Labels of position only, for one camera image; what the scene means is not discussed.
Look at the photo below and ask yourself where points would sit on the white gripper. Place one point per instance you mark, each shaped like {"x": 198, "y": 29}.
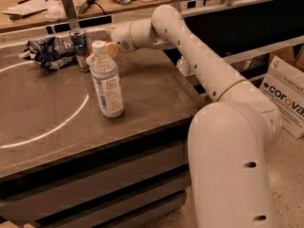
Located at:
{"x": 122, "y": 37}

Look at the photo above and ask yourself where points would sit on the redbull can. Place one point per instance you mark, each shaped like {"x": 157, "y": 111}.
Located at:
{"x": 78, "y": 39}

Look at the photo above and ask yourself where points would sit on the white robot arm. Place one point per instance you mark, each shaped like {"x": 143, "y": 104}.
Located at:
{"x": 226, "y": 138}

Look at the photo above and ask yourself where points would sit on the blue crumpled chip bag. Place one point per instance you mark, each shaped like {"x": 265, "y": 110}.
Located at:
{"x": 51, "y": 53}

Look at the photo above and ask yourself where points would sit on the clear plastic water bottle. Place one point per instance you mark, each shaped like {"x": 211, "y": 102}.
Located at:
{"x": 106, "y": 79}

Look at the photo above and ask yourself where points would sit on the white crumpled mask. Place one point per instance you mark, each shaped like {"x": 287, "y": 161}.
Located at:
{"x": 55, "y": 12}

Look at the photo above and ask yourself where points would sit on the small clear bottle left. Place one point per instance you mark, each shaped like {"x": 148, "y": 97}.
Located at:
{"x": 183, "y": 66}

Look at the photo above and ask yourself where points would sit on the white papers on desk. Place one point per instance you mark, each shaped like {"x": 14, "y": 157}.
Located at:
{"x": 28, "y": 7}

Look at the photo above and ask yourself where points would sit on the black pen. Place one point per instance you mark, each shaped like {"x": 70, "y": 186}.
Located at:
{"x": 22, "y": 1}

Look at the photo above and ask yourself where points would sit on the grey drawer cabinet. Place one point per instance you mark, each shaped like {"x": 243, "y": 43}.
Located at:
{"x": 108, "y": 176}

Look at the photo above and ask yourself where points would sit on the white corova cardboard box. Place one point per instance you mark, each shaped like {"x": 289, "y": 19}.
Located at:
{"x": 284, "y": 85}

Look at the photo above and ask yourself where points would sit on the metal bracket post left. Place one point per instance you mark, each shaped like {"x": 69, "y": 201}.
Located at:
{"x": 71, "y": 14}

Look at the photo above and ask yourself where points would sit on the metal shelf rail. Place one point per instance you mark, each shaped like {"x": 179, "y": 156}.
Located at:
{"x": 287, "y": 50}

